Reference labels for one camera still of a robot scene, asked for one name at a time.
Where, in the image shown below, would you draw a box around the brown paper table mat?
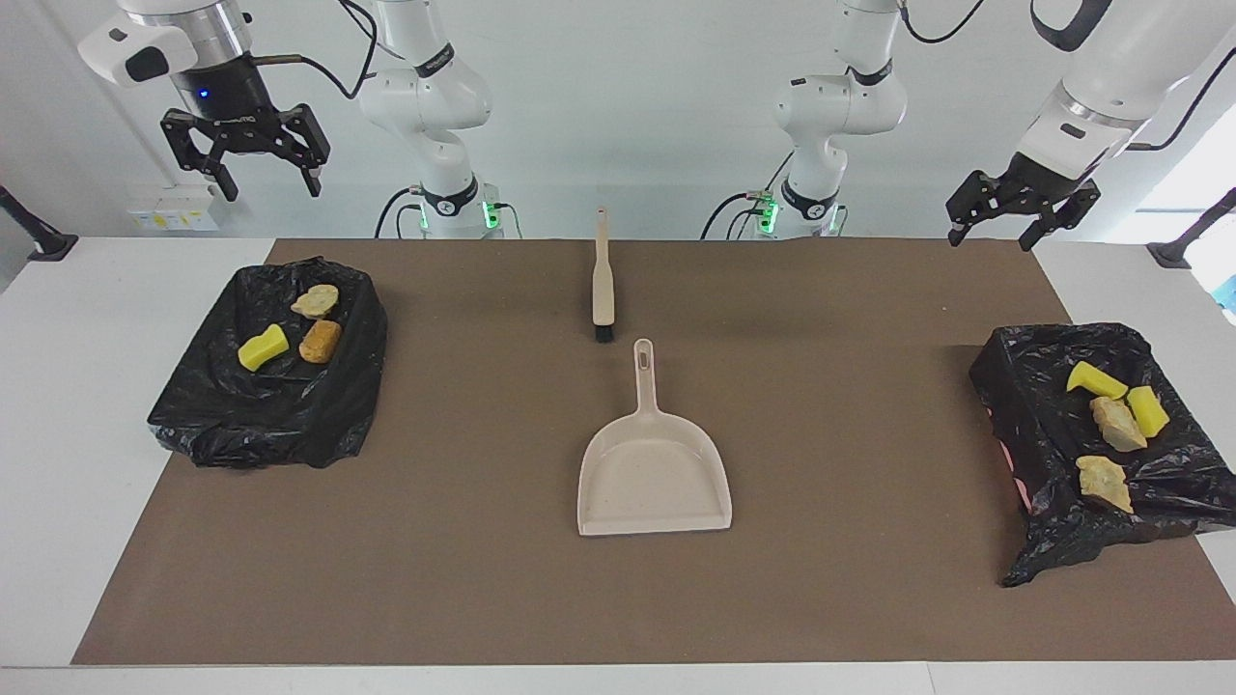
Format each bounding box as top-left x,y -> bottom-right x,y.
72,238 -> 1236,667

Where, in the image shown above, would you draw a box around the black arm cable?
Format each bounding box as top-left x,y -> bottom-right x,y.
896,0 -> 1236,153
249,0 -> 379,100

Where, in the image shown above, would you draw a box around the white wall socket box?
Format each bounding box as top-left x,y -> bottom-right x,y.
127,184 -> 225,233

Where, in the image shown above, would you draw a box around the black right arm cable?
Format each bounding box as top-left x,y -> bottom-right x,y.
249,0 -> 379,100

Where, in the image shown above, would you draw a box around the pointed striped croissant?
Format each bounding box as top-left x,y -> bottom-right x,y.
1076,455 -> 1135,514

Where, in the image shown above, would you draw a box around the left arm base cable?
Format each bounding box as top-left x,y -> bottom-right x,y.
702,145 -> 798,240

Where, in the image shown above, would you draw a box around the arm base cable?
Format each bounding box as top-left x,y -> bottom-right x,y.
702,145 -> 798,240
375,186 -> 426,239

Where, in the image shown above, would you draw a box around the yellow sponge chunk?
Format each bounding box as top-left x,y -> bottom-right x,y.
238,323 -> 291,373

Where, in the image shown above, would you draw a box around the black camera stand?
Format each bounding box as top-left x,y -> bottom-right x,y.
1147,188 -> 1236,269
0,183 -> 79,263

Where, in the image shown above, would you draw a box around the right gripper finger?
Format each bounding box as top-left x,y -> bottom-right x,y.
159,109 -> 240,203
278,104 -> 332,199

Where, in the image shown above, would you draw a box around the black plastic trash bag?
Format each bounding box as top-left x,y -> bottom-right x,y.
147,256 -> 389,471
969,322 -> 1236,588

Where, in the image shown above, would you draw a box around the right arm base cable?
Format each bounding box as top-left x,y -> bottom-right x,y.
375,186 -> 426,239

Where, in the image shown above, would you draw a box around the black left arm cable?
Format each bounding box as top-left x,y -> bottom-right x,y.
896,0 -> 1236,153

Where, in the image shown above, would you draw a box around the brown potato-shaped bread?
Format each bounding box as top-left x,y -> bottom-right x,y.
298,319 -> 344,365

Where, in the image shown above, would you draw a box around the pink bin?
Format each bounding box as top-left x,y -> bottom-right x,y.
995,439 -> 1034,514

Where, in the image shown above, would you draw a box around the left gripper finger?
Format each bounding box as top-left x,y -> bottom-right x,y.
1018,183 -> 1103,253
946,171 -> 1014,248

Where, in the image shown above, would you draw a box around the beige brush with black bristles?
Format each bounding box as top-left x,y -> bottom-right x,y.
591,208 -> 618,344

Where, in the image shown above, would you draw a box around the beige plastic dustpan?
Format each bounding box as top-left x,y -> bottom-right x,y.
577,338 -> 734,537

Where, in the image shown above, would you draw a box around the pale biscuit piece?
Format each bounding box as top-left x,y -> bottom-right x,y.
1090,396 -> 1150,453

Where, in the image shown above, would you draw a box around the yellow sponge with green base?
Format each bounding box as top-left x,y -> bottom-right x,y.
1127,386 -> 1171,440

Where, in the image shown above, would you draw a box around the notched yellow sponge piece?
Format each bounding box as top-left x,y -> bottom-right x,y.
1066,361 -> 1129,402

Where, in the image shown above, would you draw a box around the stubby striped croissant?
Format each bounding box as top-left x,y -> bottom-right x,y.
291,284 -> 341,320

